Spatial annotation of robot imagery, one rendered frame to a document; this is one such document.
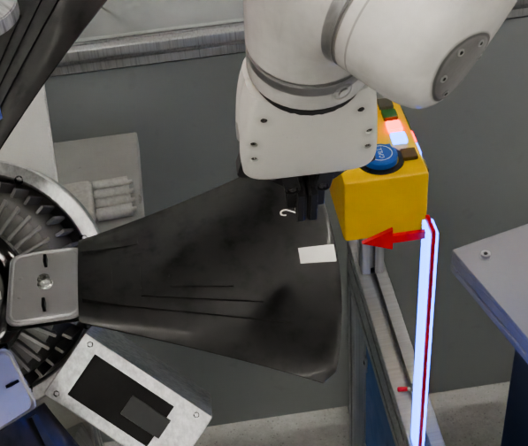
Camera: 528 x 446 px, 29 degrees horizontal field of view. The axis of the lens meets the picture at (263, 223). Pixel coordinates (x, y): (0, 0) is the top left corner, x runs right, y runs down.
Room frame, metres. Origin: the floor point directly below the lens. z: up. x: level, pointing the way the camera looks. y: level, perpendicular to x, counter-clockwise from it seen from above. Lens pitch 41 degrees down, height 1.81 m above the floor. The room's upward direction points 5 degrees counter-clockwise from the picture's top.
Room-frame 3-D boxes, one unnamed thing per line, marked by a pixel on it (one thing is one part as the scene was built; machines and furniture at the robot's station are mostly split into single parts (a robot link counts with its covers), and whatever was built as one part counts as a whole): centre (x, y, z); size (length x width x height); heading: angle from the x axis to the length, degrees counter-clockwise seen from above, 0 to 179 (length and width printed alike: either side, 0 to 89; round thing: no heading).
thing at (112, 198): (1.15, 0.26, 0.87); 0.15 x 0.09 x 0.02; 98
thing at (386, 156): (0.94, -0.14, 1.08); 0.04 x 0.04 x 0.02
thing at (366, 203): (0.98, -0.14, 1.02); 0.16 x 0.10 x 0.11; 5
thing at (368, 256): (0.98, -0.14, 0.92); 0.03 x 0.03 x 0.12; 5
